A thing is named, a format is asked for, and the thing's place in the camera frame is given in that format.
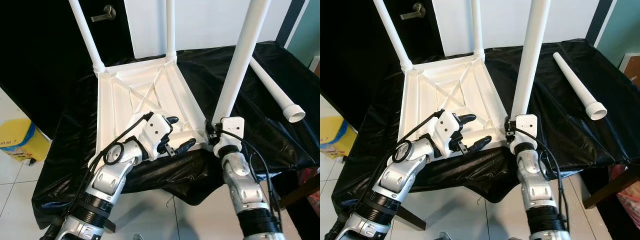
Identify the white plastic table top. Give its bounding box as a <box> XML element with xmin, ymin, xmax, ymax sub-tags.
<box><xmin>94</xmin><ymin>54</ymin><xmax>213</xmax><ymax>168</ymax></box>
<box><xmin>396</xmin><ymin>51</ymin><xmax>513</xmax><ymax>158</ymax></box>

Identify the white plastic table leg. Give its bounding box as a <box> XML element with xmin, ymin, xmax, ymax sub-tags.
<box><xmin>166</xmin><ymin>0</ymin><xmax>177</xmax><ymax>61</ymax></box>
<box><xmin>471</xmin><ymin>0</ymin><xmax>485</xmax><ymax>60</ymax></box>
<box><xmin>372</xmin><ymin>0</ymin><xmax>414</xmax><ymax>72</ymax></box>
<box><xmin>67</xmin><ymin>0</ymin><xmax>107</xmax><ymax>75</ymax></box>
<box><xmin>552</xmin><ymin>51</ymin><xmax>608</xmax><ymax>121</ymax></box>
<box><xmin>510</xmin><ymin>0</ymin><xmax>552</xmax><ymax>121</ymax></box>
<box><xmin>212</xmin><ymin>0</ymin><xmax>272</xmax><ymax>126</ymax></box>
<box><xmin>249</xmin><ymin>56</ymin><xmax>307</xmax><ymax>124</ymax></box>

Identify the black glossy tablecloth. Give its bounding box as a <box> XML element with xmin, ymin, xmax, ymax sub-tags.
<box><xmin>31</xmin><ymin>41</ymin><xmax>320</xmax><ymax>228</ymax></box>
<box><xmin>331</xmin><ymin>38</ymin><xmax>640</xmax><ymax>203</ymax></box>

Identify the pink plastic bag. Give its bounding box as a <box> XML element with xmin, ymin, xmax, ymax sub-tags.
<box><xmin>607</xmin><ymin>165</ymin><xmax>640</xmax><ymax>216</ymax></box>
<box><xmin>297</xmin><ymin>167</ymin><xmax>320</xmax><ymax>216</ymax></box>

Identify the yellow cardboard box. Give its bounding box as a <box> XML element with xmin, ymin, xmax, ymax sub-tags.
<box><xmin>320</xmin><ymin>116</ymin><xmax>358</xmax><ymax>160</ymax></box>
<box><xmin>0</xmin><ymin>118</ymin><xmax>51</xmax><ymax>163</ymax></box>

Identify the black door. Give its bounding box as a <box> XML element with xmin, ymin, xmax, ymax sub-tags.
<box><xmin>320</xmin><ymin>0</ymin><xmax>443</xmax><ymax>136</ymax></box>
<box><xmin>0</xmin><ymin>0</ymin><xmax>135</xmax><ymax>141</ymax></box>

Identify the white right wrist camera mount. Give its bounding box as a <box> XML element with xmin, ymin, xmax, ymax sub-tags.
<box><xmin>215</xmin><ymin>116</ymin><xmax>246</xmax><ymax>157</ymax></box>
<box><xmin>510</xmin><ymin>114</ymin><xmax>538</xmax><ymax>153</ymax></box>

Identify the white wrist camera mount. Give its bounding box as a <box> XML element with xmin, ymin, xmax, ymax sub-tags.
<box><xmin>140</xmin><ymin>114</ymin><xmax>173</xmax><ymax>161</ymax></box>
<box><xmin>215</xmin><ymin>116</ymin><xmax>246</xmax><ymax>157</ymax></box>
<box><xmin>434</xmin><ymin>111</ymin><xmax>463</xmax><ymax>158</ymax></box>
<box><xmin>510</xmin><ymin>114</ymin><xmax>538</xmax><ymax>153</ymax></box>

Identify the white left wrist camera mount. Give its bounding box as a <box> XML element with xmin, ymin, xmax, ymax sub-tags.
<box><xmin>140</xmin><ymin>114</ymin><xmax>173</xmax><ymax>161</ymax></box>
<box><xmin>434</xmin><ymin>111</ymin><xmax>463</xmax><ymax>158</ymax></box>

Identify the metal door handle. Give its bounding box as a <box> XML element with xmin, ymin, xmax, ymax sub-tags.
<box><xmin>400</xmin><ymin>3</ymin><xmax>427</xmax><ymax>21</ymax></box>
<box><xmin>91</xmin><ymin>5</ymin><xmax>117</xmax><ymax>23</ymax></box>

